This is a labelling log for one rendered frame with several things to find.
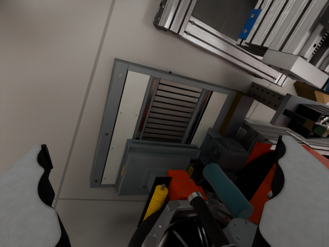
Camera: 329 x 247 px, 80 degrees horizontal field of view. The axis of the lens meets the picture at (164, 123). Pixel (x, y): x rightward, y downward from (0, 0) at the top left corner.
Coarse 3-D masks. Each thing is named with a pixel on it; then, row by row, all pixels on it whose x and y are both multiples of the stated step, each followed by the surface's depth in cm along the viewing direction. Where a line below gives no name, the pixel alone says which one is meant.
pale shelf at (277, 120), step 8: (288, 96) 96; (296, 96) 96; (280, 104) 99; (288, 104) 97; (296, 104) 99; (312, 104) 103; (320, 104) 106; (280, 112) 99; (272, 120) 102; (280, 120) 101; (288, 120) 103
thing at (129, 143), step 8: (128, 144) 114; (136, 144) 116; (144, 144) 119; (152, 144) 122; (160, 144) 125; (168, 144) 128; (176, 144) 132; (184, 144) 135; (128, 152) 115; (144, 152) 120; (152, 152) 123; (160, 152) 125; (168, 152) 128; (176, 152) 130; (184, 152) 132; (192, 152) 135; (200, 152) 134; (192, 160) 134; (120, 168) 123; (192, 168) 139; (120, 176) 121
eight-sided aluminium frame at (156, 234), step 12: (168, 204) 79; (180, 204) 81; (216, 204) 88; (168, 216) 74; (180, 216) 83; (216, 216) 88; (228, 216) 86; (156, 228) 68; (144, 240) 63; (156, 240) 64
